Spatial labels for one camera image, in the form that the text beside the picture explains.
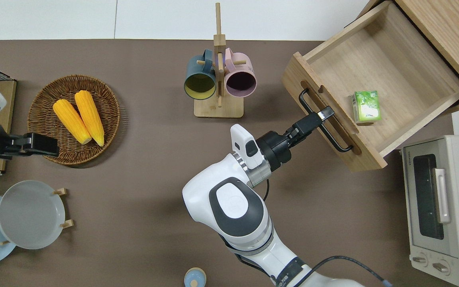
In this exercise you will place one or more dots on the green paper box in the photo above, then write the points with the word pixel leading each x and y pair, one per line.
pixel 368 105

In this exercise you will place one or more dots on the small blue round lid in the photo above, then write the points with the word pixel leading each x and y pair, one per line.
pixel 195 277

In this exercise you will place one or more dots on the pink mug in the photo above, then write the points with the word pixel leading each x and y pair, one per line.
pixel 240 81

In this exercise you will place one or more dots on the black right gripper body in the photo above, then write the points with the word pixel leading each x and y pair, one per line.
pixel 275 151

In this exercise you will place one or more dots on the dark teal mug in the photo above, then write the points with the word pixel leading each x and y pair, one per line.
pixel 199 85

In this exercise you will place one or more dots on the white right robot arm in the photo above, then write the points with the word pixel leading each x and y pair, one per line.
pixel 233 203

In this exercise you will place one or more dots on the cream oven knob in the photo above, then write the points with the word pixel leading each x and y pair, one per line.
pixel 440 268
pixel 420 260

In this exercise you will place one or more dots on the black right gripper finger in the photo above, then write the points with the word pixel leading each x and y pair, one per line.
pixel 308 124

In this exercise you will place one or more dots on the wooden plate rack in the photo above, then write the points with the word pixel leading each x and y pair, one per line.
pixel 63 191

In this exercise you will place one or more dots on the light wooden drawer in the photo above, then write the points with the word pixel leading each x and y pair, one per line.
pixel 393 59

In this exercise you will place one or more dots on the brown wicker basket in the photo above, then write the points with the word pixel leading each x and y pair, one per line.
pixel 46 99

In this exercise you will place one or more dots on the yellow corn cob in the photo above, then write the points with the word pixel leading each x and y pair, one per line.
pixel 71 121
pixel 90 117

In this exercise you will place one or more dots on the grey plate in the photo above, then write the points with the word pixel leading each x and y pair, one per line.
pixel 30 215

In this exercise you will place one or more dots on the wooden mug tree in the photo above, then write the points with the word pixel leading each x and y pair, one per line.
pixel 218 109

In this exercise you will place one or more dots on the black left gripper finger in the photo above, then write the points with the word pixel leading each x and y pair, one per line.
pixel 40 144

